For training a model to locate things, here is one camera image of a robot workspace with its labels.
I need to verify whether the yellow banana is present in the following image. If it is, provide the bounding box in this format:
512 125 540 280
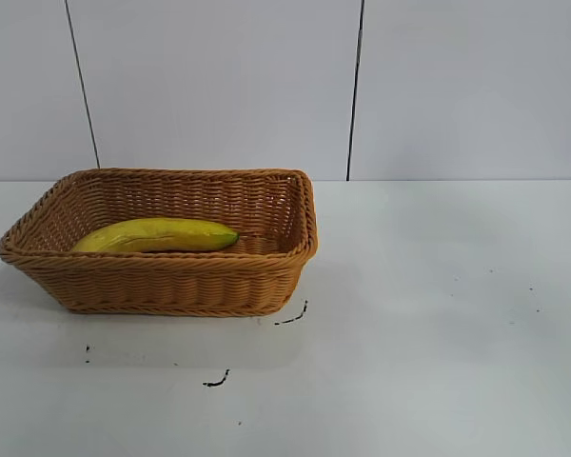
70 217 242 254

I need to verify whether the woven wicker basket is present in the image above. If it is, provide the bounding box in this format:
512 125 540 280
0 167 321 318

